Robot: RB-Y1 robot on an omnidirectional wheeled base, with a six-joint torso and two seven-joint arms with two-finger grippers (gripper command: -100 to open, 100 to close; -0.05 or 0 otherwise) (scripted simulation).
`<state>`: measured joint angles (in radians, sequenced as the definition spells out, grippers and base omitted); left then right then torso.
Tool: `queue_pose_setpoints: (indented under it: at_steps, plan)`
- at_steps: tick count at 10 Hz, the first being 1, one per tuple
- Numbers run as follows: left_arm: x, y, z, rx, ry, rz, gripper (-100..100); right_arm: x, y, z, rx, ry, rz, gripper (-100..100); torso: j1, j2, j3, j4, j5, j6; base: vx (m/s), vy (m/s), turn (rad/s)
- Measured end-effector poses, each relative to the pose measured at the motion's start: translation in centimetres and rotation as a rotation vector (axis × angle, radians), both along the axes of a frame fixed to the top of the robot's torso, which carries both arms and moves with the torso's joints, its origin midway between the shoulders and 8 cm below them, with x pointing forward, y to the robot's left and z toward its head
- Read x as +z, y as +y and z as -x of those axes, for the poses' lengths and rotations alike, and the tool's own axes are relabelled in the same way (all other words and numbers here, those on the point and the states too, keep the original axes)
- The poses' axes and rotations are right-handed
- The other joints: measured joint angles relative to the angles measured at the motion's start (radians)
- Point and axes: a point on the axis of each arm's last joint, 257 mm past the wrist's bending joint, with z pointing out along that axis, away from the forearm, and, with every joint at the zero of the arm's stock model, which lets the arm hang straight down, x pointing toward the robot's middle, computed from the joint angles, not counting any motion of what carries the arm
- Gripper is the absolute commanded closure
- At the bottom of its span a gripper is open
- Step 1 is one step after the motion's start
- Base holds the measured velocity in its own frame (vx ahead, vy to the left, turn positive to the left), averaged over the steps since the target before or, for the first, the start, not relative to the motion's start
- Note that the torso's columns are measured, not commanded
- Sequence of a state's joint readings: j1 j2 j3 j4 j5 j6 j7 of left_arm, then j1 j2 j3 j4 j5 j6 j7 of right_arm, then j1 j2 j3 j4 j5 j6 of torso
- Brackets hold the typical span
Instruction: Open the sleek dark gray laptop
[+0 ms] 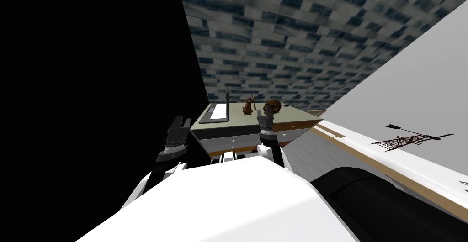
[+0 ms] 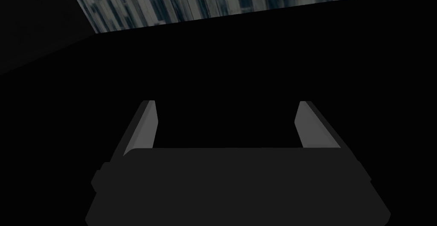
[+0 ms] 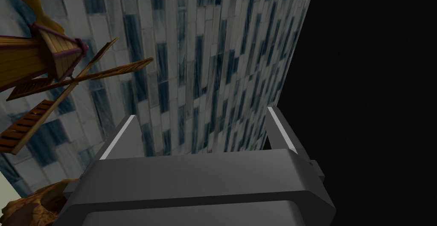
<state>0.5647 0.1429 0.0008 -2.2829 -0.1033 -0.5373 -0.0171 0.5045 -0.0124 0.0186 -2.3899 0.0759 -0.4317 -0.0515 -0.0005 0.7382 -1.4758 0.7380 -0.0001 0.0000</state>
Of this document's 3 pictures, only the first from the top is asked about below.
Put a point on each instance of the dark grey open laptop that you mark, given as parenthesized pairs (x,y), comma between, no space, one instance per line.
(218,113)

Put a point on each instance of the brown round ornament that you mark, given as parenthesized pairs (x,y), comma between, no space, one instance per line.
(275,106)

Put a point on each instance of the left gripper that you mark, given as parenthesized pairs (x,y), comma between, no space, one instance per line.
(177,134)

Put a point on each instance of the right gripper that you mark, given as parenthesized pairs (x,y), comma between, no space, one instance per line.
(266,122)

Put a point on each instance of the brown windmill figurine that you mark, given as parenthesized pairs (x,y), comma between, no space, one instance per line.
(248,107)

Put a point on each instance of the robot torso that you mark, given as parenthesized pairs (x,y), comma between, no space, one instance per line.
(226,202)

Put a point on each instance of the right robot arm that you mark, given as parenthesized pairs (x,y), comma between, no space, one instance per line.
(384,205)

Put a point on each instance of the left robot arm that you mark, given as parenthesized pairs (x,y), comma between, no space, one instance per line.
(172,150)

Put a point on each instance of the grey desk with drawers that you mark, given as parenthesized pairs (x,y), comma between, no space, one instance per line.
(292,119)

